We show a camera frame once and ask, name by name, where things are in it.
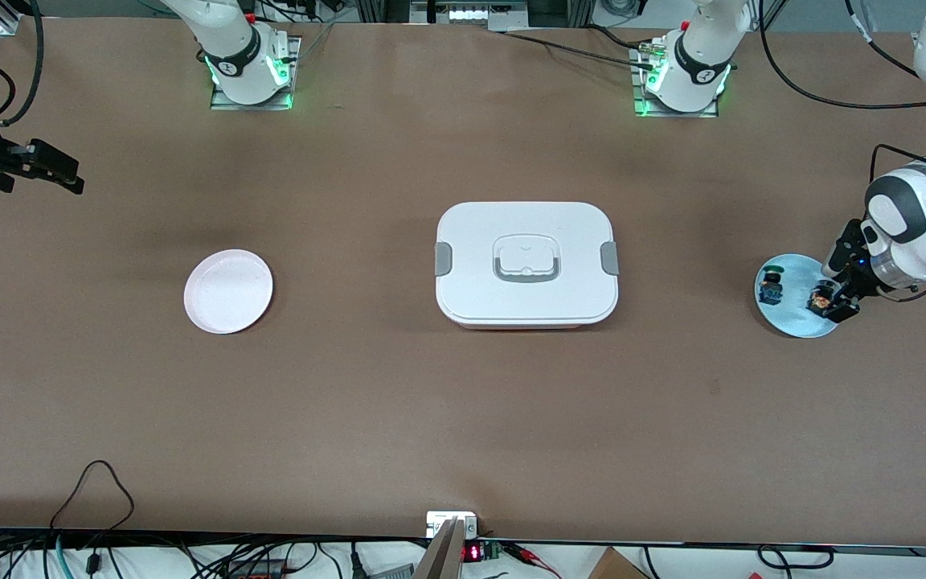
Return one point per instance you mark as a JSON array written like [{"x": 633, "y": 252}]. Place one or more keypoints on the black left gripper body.
[{"x": 855, "y": 289}]

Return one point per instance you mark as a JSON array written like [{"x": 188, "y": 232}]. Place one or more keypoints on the orange push button switch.
[{"x": 818, "y": 301}]

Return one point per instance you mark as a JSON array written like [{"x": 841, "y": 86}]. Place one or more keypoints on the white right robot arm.
[{"x": 230, "y": 40}]

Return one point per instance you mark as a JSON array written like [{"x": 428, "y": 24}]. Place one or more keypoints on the light blue round plate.
[{"x": 792, "y": 320}]

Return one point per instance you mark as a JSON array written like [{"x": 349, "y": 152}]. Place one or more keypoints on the pale pink round plate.
[{"x": 226, "y": 293}]

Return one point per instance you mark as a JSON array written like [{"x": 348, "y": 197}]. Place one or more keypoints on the brown cardboard box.
[{"x": 616, "y": 567}]

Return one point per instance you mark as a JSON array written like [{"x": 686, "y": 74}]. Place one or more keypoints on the white lunch box grey latches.
[{"x": 471, "y": 281}]

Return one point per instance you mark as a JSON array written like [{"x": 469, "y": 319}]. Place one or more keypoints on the red black clip leads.
[{"x": 523, "y": 552}]

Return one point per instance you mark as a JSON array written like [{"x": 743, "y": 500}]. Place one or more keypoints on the red digit display module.
[{"x": 473, "y": 553}]

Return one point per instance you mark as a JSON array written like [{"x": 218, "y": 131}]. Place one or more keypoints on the white lit power strip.
[{"x": 471, "y": 14}]

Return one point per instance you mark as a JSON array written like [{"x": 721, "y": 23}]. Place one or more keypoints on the black orange power strip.
[{"x": 258, "y": 571}]

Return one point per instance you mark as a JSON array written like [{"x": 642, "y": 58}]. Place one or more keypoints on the grey power adapter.
[{"x": 391, "y": 572}]

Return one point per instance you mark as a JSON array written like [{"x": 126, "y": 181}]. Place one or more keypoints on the green blue push button switch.
[{"x": 771, "y": 288}]

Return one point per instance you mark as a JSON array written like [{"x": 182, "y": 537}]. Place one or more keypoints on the aluminium profile bracket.
[{"x": 9, "y": 20}]

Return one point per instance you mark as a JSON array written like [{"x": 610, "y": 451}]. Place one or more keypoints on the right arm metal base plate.
[{"x": 222, "y": 103}]

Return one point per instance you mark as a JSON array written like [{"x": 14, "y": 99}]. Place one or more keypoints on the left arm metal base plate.
[{"x": 640, "y": 108}]

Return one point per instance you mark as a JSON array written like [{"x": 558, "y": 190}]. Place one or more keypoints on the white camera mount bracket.
[{"x": 439, "y": 523}]

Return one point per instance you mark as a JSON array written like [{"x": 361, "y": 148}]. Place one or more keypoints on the grey aluminium camera bar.
[{"x": 443, "y": 559}]

